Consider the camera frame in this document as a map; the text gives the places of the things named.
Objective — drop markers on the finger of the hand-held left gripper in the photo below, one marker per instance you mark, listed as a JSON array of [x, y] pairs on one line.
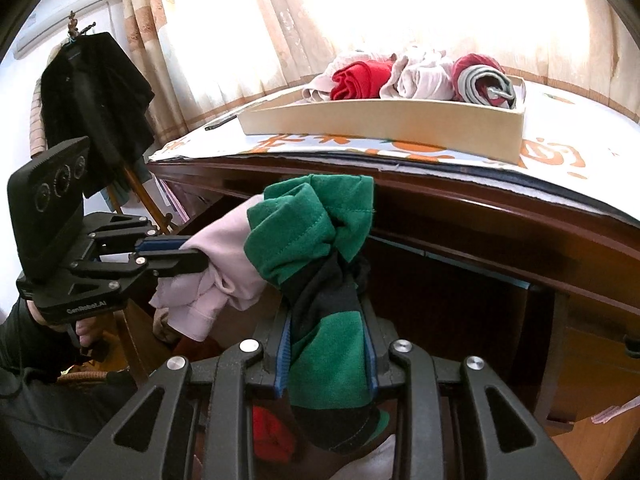
[[155, 243], [175, 262]]

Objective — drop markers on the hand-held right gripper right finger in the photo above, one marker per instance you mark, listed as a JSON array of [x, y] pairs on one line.
[[380, 360]]

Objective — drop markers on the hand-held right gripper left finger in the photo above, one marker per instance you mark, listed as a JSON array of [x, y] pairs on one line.
[[282, 360]]

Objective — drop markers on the green and black underwear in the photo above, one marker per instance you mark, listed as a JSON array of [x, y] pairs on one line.
[[325, 360]]

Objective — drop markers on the light pink underwear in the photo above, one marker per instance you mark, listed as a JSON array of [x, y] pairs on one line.
[[220, 260]]

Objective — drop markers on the beige underwear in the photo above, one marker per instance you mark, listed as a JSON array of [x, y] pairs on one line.
[[320, 91]]

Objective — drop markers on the shallow cardboard box tray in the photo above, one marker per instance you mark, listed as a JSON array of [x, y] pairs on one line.
[[380, 125]]

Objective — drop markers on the bright red underwear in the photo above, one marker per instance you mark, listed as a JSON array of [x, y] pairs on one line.
[[360, 80]]

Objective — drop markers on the pink ruffled underwear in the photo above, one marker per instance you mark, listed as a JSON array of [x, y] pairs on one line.
[[425, 80]]

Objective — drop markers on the person's left forearm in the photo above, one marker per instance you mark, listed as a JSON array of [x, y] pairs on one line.
[[40, 400]]

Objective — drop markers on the person's left hand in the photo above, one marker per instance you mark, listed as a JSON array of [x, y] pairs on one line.
[[85, 332]]

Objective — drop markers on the plaid hanging garment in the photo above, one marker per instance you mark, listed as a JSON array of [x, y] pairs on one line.
[[36, 125]]

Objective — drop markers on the white cloth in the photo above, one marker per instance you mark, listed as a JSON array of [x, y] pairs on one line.
[[372, 462]]

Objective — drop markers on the black hanging jacket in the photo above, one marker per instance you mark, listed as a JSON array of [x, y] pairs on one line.
[[90, 100]]

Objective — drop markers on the black smartphone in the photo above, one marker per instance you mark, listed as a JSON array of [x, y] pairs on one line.
[[220, 123]]

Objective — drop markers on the wicker basket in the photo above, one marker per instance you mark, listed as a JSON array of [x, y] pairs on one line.
[[82, 376]]

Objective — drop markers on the wooden coat rack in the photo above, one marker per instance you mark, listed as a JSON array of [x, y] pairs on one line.
[[74, 22]]

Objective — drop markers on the white air conditioner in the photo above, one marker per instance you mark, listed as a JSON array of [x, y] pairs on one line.
[[60, 15]]

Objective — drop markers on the orange and white patterned curtain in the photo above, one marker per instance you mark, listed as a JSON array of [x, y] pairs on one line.
[[225, 35]]

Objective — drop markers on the white printed tablecloth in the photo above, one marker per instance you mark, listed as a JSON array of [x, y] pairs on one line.
[[575, 125]]

